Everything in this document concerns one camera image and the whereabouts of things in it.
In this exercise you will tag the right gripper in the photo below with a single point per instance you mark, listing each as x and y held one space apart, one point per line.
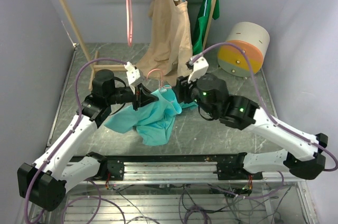
182 89

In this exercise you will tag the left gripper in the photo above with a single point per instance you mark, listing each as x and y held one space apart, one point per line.
143 96

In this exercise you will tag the pink wire hanger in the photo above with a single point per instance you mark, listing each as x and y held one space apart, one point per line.
157 76

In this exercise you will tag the teal t shirt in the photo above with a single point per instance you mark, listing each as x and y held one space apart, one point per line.
154 122

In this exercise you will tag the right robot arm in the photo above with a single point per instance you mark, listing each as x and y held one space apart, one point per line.
300 153

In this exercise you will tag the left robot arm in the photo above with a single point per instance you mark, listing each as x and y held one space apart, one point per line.
46 181

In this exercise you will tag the beige hanging shirt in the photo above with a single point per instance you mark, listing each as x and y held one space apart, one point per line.
171 46

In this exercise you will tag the green hanging shirt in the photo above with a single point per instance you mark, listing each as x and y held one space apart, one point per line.
199 32

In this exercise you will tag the pink hanger on rack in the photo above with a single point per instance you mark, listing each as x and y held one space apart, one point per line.
129 19

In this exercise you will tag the round drawer cabinet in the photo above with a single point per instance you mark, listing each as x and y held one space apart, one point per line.
253 40

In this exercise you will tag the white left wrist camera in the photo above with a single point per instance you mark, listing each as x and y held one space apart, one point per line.
134 75

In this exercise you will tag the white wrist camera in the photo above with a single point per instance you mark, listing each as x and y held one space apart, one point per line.
199 66
134 75

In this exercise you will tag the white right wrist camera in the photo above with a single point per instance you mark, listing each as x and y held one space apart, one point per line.
199 66

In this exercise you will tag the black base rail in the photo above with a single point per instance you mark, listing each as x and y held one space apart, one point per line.
175 168

